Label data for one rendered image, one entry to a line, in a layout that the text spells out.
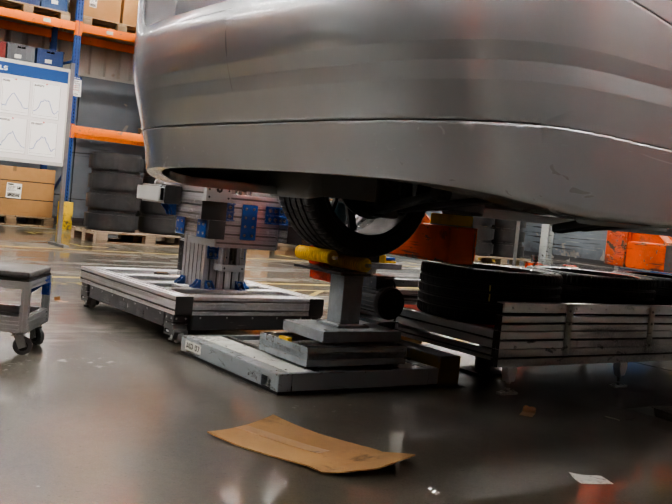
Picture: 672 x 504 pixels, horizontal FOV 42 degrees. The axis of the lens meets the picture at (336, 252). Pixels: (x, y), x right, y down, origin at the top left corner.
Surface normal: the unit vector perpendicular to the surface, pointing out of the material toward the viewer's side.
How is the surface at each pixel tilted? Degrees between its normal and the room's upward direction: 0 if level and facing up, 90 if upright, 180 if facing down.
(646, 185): 90
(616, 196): 90
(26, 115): 90
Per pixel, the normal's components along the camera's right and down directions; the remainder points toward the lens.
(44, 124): 0.59, 0.10
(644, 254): -0.81, -0.05
